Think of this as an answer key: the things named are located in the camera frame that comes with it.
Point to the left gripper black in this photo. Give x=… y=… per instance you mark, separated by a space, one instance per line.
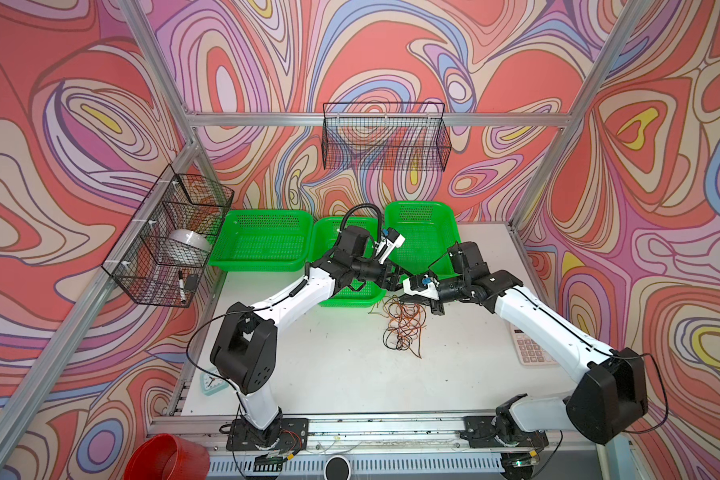
x=393 y=277

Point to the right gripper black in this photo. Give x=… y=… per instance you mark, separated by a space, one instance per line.
x=436 y=308

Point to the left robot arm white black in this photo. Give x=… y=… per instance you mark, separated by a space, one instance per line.
x=245 y=348

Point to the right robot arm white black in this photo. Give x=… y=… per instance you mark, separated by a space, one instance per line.
x=610 y=393

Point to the right green plastic basket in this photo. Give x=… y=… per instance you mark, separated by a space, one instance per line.
x=429 y=229

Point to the green plastic basket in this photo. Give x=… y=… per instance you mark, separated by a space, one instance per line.
x=263 y=241
x=429 y=229
x=324 y=235

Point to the middle green plastic basket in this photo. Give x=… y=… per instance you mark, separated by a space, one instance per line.
x=324 y=235

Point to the white pink calculator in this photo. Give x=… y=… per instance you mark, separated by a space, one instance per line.
x=528 y=351

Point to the left green plastic basket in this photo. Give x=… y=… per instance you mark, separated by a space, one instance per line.
x=263 y=241

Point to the teal small clock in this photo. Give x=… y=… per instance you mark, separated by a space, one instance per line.
x=212 y=382

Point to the red bucket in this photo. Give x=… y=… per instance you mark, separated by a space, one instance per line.
x=168 y=457

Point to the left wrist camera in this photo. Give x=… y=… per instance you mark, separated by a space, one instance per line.
x=390 y=240

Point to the black wire basket back wall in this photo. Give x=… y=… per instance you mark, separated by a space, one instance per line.
x=385 y=136

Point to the black wire basket wall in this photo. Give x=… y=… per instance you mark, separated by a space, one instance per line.
x=145 y=265
x=385 y=136

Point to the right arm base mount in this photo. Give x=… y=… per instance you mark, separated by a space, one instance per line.
x=499 y=432

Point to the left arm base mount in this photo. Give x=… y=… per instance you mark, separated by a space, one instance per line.
x=283 y=435

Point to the aluminium rail front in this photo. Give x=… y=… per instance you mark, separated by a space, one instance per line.
x=409 y=432

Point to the black wire basket left wall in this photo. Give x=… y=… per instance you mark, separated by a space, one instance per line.
x=145 y=265

